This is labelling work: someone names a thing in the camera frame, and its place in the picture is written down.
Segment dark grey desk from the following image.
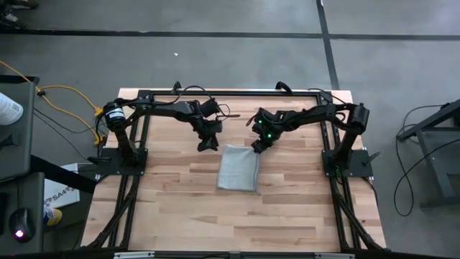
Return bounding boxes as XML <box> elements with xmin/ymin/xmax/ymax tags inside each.
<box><xmin>0</xmin><ymin>171</ymin><xmax>46</xmax><ymax>255</ymax></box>

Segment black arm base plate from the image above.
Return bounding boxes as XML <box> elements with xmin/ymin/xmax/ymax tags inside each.
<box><xmin>321</xmin><ymin>147</ymin><xmax>381</xmax><ymax>179</ymax></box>
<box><xmin>88</xmin><ymin>146</ymin><xmax>149</xmax><ymax>177</ymax></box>

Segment black aluminium table frame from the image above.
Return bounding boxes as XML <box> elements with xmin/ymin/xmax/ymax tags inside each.
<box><xmin>81</xmin><ymin>88</ymin><xmax>387</xmax><ymax>259</ymax></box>

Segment grey waffle microfiber towel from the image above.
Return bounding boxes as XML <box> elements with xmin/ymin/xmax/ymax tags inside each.
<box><xmin>216</xmin><ymin>143</ymin><xmax>261</xmax><ymax>193</ymax></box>

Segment white printed cardboard box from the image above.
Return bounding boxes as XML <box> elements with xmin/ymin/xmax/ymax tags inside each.
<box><xmin>43</xmin><ymin>163</ymin><xmax>98</xmax><ymax>209</ymax></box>

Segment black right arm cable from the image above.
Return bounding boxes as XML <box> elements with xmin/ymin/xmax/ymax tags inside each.
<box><xmin>307</xmin><ymin>87</ymin><xmax>342</xmax><ymax>106</ymax></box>

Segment black left wrist camera cable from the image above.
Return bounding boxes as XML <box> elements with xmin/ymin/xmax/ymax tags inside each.
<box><xmin>168</xmin><ymin>84</ymin><xmax>242</xmax><ymax>122</ymax></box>

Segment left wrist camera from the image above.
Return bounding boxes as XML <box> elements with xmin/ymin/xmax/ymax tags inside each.
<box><xmin>199</xmin><ymin>99</ymin><xmax>221</xmax><ymax>117</ymax></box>

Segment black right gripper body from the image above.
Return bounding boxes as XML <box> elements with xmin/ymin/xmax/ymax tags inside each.
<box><xmin>253</xmin><ymin>122</ymin><xmax>280</xmax><ymax>145</ymax></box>

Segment yellow extension cord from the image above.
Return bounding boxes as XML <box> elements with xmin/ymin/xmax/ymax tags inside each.
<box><xmin>38</xmin><ymin>84</ymin><xmax>107</xmax><ymax>118</ymax></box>
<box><xmin>0</xmin><ymin>60</ymin><xmax>107</xmax><ymax>147</ymax></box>

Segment black diagonal bar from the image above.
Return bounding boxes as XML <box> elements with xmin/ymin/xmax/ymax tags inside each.
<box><xmin>30</xmin><ymin>154</ymin><xmax>98</xmax><ymax>194</ymax></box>

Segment grey plastic cart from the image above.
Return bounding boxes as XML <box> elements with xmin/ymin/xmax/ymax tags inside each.
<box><xmin>0</xmin><ymin>75</ymin><xmax>40</xmax><ymax>183</ymax></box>

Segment black floor cable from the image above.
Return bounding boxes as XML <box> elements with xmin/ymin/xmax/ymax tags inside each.
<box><xmin>393</xmin><ymin>104</ymin><xmax>460</xmax><ymax>217</ymax></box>

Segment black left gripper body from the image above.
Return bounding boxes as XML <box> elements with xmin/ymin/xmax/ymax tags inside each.
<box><xmin>192</xmin><ymin>117</ymin><xmax>224</xmax><ymax>142</ymax></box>

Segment yellow tipped shoe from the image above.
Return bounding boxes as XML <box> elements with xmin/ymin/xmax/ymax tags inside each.
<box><xmin>42</xmin><ymin>206</ymin><xmax>63</xmax><ymax>227</ymax></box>

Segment thin black floor cables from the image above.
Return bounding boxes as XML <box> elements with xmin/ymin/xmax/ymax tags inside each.
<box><xmin>32</xmin><ymin>107</ymin><xmax>111</xmax><ymax>152</ymax></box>

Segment white labelled bottle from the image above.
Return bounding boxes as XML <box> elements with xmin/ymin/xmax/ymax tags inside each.
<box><xmin>0</xmin><ymin>92</ymin><xmax>24</xmax><ymax>126</ymax></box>

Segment black computer mouse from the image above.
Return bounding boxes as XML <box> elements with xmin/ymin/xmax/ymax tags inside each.
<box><xmin>9</xmin><ymin>207</ymin><xmax>36</xmax><ymax>244</ymax></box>

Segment person's shoe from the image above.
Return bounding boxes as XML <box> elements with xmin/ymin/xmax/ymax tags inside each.
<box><xmin>0</xmin><ymin>9</ymin><xmax>23</xmax><ymax>29</ymax></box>
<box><xmin>9</xmin><ymin>0</ymin><xmax>40</xmax><ymax>10</ymax></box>

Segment silver bracket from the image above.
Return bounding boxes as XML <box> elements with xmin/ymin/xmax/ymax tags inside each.
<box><xmin>113</xmin><ymin>250</ymin><xmax>155</xmax><ymax>259</ymax></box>
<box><xmin>316</xmin><ymin>253</ymin><xmax>357</xmax><ymax>259</ymax></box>

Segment black metal stand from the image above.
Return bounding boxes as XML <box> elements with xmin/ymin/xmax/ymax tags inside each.
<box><xmin>395</xmin><ymin>97</ymin><xmax>460</xmax><ymax>209</ymax></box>

